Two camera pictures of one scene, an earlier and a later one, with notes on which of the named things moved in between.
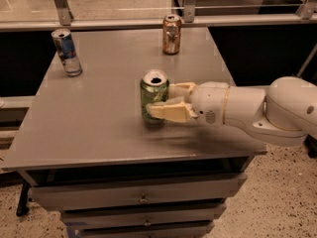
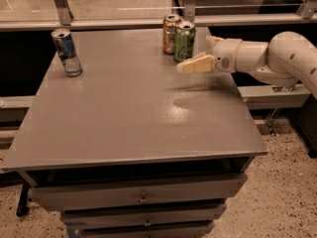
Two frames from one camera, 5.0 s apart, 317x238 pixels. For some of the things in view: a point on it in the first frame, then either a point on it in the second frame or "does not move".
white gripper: (208, 100) → (225, 55)
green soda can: (154, 88) → (184, 41)
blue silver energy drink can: (67, 52) does not move
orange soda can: (171, 34) does not move
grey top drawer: (63, 197) does not move
